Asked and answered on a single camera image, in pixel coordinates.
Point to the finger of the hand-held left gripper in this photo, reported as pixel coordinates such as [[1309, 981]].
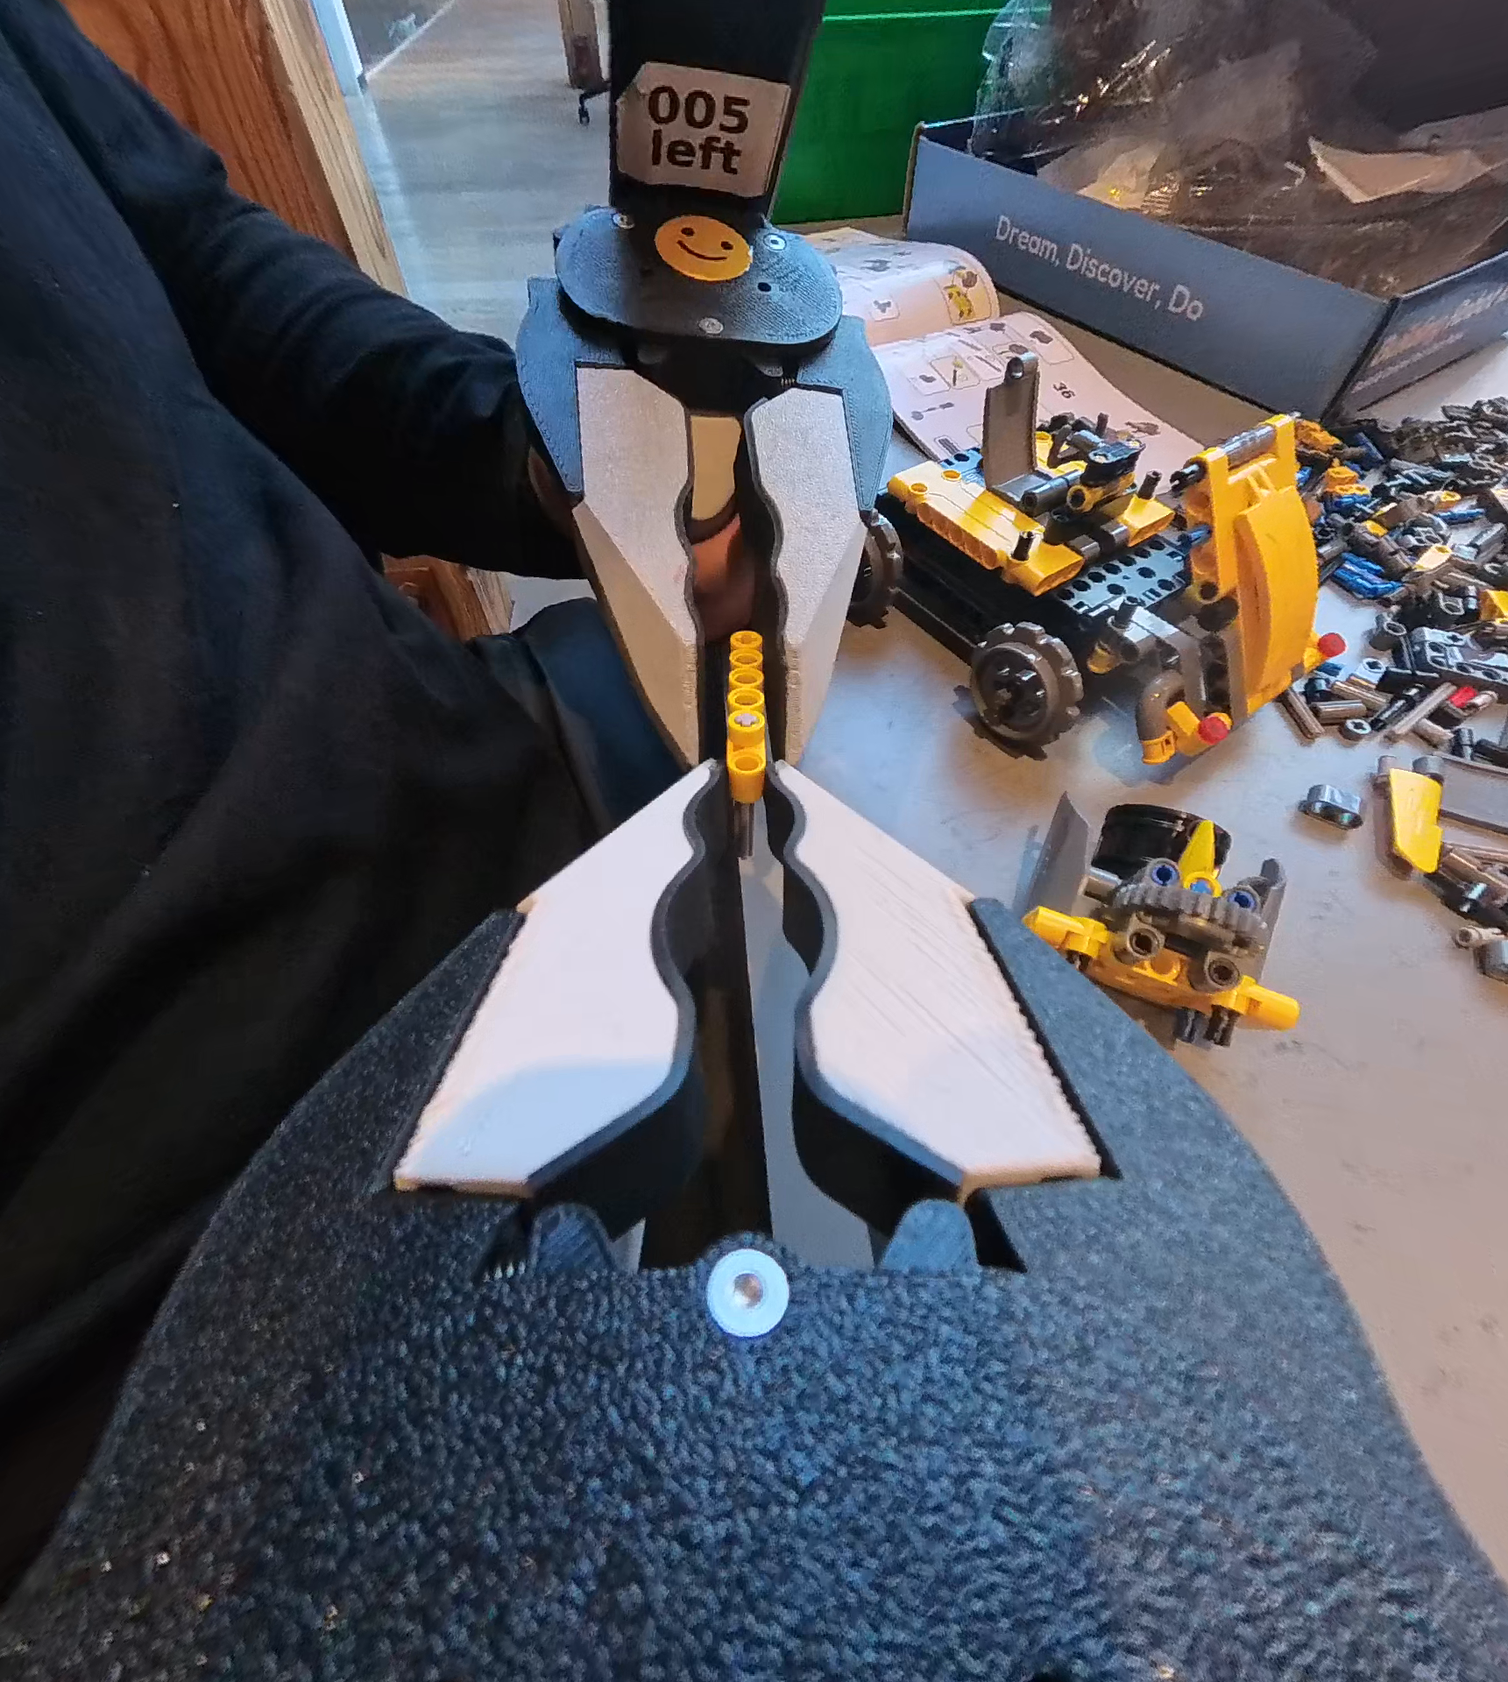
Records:
[[813, 525], [629, 525]]

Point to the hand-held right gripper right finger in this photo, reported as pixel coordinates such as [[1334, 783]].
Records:
[[939, 1010]]

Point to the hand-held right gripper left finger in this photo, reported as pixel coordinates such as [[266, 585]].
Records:
[[545, 1037]]

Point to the yellow perforated toy beam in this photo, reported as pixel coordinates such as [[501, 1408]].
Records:
[[746, 709]]

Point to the black connector pin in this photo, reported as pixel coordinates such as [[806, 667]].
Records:
[[746, 825]]

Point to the person's left forearm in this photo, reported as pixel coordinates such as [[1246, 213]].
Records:
[[413, 394]]

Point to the small grey toy link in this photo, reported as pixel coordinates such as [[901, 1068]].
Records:
[[1332, 805]]

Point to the grey desk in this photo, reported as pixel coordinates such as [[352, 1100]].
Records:
[[1358, 1247]]

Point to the yellow black toy vehicle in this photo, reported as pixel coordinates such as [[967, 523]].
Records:
[[1030, 525]]

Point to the building instruction booklet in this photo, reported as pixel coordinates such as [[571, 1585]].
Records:
[[951, 353]]

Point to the yellow grey wheel sub-assembly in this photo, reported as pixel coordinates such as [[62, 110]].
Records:
[[1148, 939]]

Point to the green plastic bin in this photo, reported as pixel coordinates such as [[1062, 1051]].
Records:
[[887, 105]]

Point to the dark blue cardboard box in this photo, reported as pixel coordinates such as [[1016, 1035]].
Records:
[[1162, 282]]

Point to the person's black sweater torso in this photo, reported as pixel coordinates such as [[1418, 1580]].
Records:
[[110, 788]]

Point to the clear plastic bags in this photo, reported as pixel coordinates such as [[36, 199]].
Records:
[[1293, 131]]

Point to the pile of toy building pieces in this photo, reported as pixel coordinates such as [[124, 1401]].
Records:
[[1463, 525]]

